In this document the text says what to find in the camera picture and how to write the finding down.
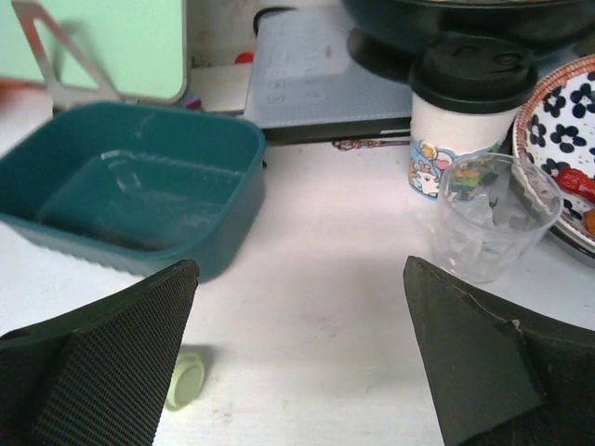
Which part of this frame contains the black frying pan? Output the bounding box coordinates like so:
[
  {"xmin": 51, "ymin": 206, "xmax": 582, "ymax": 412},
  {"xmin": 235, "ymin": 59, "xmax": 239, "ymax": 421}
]
[{"xmin": 341, "ymin": 0, "xmax": 594, "ymax": 57}]

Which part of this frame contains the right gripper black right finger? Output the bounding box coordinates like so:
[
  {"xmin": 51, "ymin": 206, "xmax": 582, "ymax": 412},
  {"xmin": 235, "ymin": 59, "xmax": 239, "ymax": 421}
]
[{"xmin": 403, "ymin": 256, "xmax": 594, "ymax": 445}]

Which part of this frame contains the grey induction cooker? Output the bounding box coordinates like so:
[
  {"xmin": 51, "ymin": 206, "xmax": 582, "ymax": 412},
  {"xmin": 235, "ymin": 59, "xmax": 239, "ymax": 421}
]
[{"xmin": 244, "ymin": 6, "xmax": 412, "ymax": 144}]

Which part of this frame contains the teal plastic storage basket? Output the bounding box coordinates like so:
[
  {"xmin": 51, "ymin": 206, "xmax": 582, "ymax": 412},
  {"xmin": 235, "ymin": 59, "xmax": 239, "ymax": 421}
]
[{"xmin": 1, "ymin": 102, "xmax": 266, "ymax": 281}]

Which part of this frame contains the green cutting board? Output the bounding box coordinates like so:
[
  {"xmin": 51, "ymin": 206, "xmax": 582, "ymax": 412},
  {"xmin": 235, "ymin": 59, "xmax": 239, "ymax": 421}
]
[{"xmin": 1, "ymin": 1, "xmax": 190, "ymax": 104}]

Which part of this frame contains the floral patterned plate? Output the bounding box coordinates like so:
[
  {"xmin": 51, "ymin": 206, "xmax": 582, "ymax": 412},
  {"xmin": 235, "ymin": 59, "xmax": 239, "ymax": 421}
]
[{"xmin": 512, "ymin": 55, "xmax": 594, "ymax": 266}]

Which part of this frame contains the clear plastic cup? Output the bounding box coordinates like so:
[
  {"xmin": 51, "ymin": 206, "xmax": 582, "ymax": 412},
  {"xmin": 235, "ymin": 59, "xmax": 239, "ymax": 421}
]
[{"xmin": 431, "ymin": 152, "xmax": 563, "ymax": 284}]

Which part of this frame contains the paper coffee cup black lid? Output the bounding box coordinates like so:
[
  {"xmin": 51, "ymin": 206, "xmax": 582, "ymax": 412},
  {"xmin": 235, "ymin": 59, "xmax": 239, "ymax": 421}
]
[{"xmin": 408, "ymin": 32, "xmax": 537, "ymax": 199}]

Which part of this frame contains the green capsule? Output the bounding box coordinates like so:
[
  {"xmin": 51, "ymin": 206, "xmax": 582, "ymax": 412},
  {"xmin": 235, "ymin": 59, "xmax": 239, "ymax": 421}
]
[{"xmin": 165, "ymin": 352, "xmax": 205, "ymax": 411}]

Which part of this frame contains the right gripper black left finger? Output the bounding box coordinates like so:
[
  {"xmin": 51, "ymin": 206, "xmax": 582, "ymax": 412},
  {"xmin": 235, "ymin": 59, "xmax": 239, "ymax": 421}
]
[{"xmin": 1, "ymin": 260, "xmax": 199, "ymax": 445}]

